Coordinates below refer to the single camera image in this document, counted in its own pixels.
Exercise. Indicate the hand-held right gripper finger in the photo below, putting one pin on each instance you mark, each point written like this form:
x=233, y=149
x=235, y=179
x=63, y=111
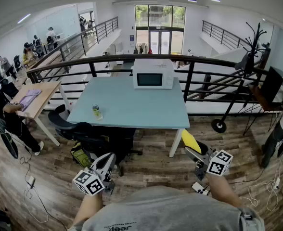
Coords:
x=193, y=155
x=203, y=148

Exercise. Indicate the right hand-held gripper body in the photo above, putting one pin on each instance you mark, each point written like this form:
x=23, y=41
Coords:
x=218, y=163

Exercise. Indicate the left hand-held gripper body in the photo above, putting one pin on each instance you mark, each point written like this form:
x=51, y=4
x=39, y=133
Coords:
x=88, y=183

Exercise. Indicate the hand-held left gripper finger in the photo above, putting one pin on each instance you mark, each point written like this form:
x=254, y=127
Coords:
x=112, y=162
x=95, y=164

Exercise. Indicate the person's right forearm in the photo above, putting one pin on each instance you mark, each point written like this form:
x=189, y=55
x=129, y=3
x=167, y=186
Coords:
x=222, y=191

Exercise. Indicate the person's left forearm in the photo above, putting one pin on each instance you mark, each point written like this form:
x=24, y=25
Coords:
x=88, y=208

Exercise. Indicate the green backpack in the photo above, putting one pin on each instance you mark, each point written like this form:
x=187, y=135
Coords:
x=80, y=155

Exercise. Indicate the black coat stand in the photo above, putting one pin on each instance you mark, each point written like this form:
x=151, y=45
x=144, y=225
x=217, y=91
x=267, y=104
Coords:
x=219, y=126

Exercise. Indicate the white power strip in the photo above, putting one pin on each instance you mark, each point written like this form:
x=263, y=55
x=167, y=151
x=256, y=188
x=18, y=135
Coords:
x=277, y=183
x=198, y=188

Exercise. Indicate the black office chair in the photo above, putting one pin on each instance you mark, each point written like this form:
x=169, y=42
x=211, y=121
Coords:
x=83, y=133

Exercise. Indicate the green drink bottle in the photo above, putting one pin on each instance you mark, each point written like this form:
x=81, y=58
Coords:
x=97, y=112

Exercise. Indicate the white power adapter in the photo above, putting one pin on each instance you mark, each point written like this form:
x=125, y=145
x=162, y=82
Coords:
x=30, y=182

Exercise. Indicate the small black seat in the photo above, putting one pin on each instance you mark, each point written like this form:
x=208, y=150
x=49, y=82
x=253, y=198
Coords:
x=60, y=109

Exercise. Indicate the wooden side table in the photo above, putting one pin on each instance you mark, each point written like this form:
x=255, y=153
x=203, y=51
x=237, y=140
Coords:
x=45, y=93

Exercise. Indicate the black box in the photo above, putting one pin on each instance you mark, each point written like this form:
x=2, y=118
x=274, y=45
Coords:
x=272, y=85

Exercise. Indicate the purple cloth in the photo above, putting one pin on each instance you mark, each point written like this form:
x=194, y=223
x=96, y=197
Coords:
x=29, y=98

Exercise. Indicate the white microwave oven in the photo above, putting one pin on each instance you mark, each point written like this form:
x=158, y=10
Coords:
x=153, y=68

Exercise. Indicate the dark curved metal railing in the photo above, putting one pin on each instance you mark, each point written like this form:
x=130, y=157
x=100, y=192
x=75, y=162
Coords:
x=156, y=56

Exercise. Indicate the black balcony railing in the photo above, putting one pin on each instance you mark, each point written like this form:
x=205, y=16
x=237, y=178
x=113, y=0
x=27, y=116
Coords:
x=222, y=36
x=97, y=35

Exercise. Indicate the glass entrance door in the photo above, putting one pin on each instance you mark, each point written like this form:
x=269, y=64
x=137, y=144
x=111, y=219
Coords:
x=159, y=42

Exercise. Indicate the clothes rack with coats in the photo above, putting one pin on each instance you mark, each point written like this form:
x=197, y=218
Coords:
x=142, y=49

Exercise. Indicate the ceiling tube light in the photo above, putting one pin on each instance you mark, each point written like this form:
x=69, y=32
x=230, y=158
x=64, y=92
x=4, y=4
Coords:
x=24, y=18

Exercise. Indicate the blue wall poster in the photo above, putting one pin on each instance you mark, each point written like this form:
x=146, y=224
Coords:
x=132, y=40

